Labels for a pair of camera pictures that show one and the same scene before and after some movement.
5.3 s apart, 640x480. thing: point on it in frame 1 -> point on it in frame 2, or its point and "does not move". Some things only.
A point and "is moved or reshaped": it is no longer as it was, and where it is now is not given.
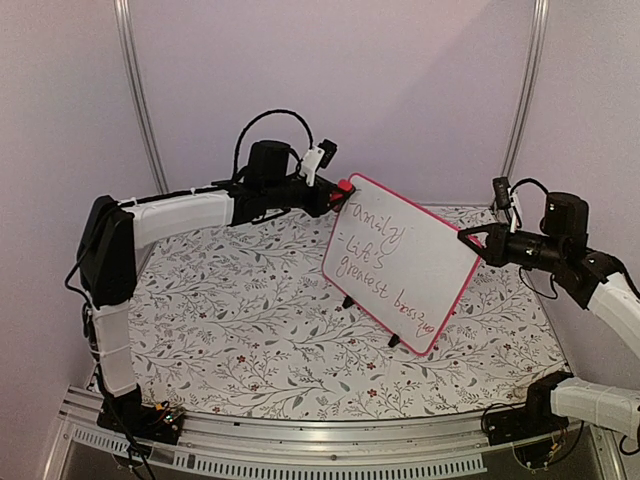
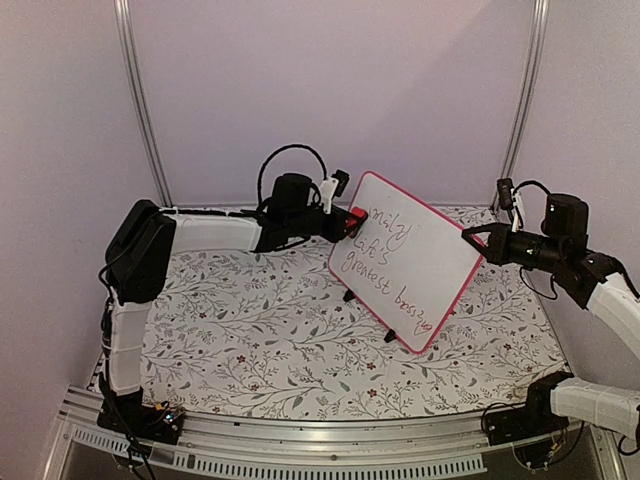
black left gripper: [323, 193] -> [339, 224]
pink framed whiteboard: [405, 266] does not move
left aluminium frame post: [130, 49] does not move
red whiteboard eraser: [345, 185] is moved or reshaped
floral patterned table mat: [237, 318] does not move
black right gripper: [496, 251] does not move
